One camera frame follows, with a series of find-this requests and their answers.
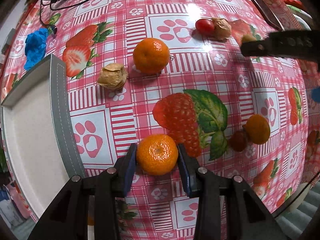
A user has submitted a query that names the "white tray with grey rim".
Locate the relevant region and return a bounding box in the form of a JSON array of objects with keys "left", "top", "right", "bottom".
[{"left": 1, "top": 54, "right": 86, "bottom": 220}]

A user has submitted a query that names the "small orange mandarin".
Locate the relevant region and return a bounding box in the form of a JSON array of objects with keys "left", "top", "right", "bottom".
[
  {"left": 136, "top": 134, "right": 178, "bottom": 176},
  {"left": 133, "top": 38, "right": 170, "bottom": 75}
]

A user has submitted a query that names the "red cherry tomato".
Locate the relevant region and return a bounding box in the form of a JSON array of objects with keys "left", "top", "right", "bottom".
[
  {"left": 195, "top": 18, "right": 215, "bottom": 36},
  {"left": 228, "top": 131, "right": 248, "bottom": 152}
]

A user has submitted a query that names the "pink strawberry checked tablecloth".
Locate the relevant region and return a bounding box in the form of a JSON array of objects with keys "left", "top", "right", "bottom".
[{"left": 1, "top": 0, "right": 319, "bottom": 239}]

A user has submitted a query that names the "crumpled blue glove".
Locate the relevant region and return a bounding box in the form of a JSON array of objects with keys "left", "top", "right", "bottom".
[{"left": 24, "top": 28, "right": 48, "bottom": 71}]

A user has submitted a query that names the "papery husk physalis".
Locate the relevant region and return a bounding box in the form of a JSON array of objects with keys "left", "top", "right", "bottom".
[
  {"left": 212, "top": 18, "right": 232, "bottom": 41},
  {"left": 97, "top": 63, "right": 128, "bottom": 90}
]

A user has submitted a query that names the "orange citrus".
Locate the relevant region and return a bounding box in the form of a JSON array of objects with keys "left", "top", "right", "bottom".
[{"left": 243, "top": 114, "right": 271, "bottom": 145}]

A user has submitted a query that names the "dark smartphone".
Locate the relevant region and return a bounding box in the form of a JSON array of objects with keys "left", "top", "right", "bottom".
[{"left": 251, "top": 0, "right": 285, "bottom": 31}]

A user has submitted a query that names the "blue gloved hand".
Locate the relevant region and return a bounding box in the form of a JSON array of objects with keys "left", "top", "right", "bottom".
[{"left": 311, "top": 87, "right": 320, "bottom": 103}]

